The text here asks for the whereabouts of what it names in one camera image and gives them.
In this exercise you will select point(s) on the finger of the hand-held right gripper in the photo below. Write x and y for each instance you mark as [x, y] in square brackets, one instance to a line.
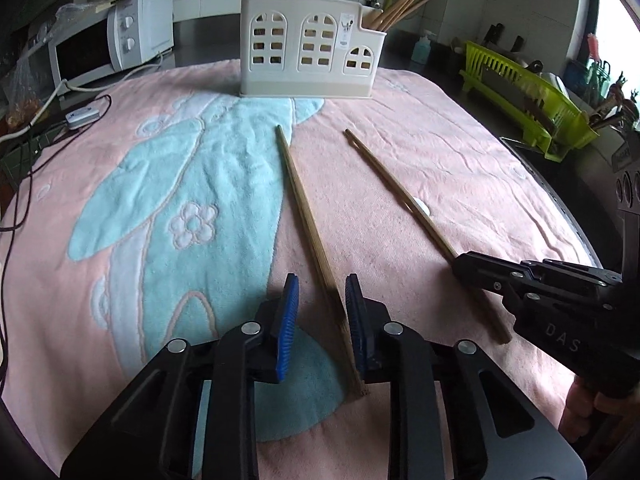
[480, 270]
[575, 272]

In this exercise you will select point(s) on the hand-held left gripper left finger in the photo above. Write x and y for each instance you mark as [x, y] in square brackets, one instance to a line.
[288, 320]

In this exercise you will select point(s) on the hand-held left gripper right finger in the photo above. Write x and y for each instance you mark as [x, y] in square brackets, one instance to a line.
[352, 320]

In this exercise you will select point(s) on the white plastic utensil holder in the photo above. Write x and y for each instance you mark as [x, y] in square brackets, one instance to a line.
[300, 70]

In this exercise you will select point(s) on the person's right hand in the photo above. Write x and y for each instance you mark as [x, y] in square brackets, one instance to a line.
[580, 410]

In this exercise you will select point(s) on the green dish rack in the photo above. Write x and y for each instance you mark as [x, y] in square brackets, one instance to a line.
[520, 95]

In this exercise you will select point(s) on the pink printed towel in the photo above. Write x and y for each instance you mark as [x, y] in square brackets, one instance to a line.
[150, 185]

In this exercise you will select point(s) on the blue soap bottle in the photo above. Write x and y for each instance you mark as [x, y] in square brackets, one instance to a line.
[423, 49]

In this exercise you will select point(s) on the black kitchen knives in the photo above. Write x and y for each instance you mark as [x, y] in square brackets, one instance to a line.
[502, 35]

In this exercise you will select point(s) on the white microwave oven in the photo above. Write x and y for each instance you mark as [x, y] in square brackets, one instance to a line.
[120, 35]

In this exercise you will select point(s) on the clear plastic bag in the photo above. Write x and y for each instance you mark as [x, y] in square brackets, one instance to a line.
[25, 90]

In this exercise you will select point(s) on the white inline switch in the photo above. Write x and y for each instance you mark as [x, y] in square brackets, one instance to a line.
[81, 117]

